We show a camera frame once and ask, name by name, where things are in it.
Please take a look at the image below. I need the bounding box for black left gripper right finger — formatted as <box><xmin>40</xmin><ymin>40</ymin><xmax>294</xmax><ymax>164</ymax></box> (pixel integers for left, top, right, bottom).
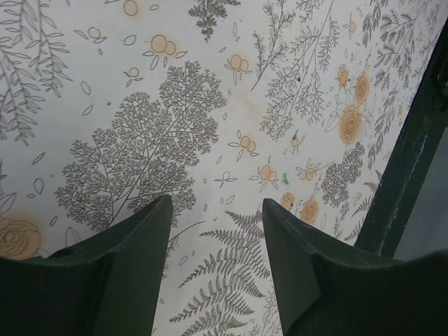
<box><xmin>262</xmin><ymin>199</ymin><xmax>447</xmax><ymax>335</ymax></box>

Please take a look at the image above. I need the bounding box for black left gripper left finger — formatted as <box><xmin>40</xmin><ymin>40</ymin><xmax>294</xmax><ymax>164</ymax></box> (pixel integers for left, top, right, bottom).
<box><xmin>1</xmin><ymin>195</ymin><xmax>173</xmax><ymax>335</ymax></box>

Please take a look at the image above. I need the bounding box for floral patterned table mat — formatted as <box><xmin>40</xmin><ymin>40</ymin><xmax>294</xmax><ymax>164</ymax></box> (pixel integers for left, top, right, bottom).
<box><xmin>1</xmin><ymin>1</ymin><xmax>447</xmax><ymax>335</ymax></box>

